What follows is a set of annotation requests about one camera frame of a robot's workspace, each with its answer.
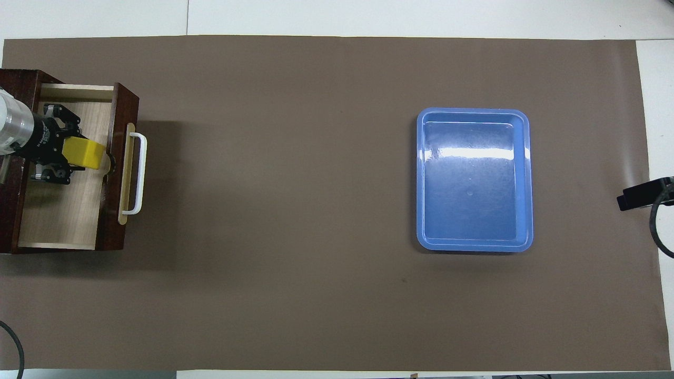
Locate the yellow cube block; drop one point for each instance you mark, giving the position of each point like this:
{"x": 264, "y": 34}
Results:
{"x": 84, "y": 153}

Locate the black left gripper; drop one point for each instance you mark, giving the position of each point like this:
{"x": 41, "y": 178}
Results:
{"x": 45, "y": 142}

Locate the dark brown wooden cabinet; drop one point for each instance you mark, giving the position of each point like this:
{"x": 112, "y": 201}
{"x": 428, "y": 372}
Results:
{"x": 10, "y": 210}

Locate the brown table mat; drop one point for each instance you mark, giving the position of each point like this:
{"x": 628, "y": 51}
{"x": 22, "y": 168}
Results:
{"x": 289, "y": 210}

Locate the blue plastic tray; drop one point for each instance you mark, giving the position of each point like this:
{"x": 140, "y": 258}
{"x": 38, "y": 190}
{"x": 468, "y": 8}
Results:
{"x": 474, "y": 189}

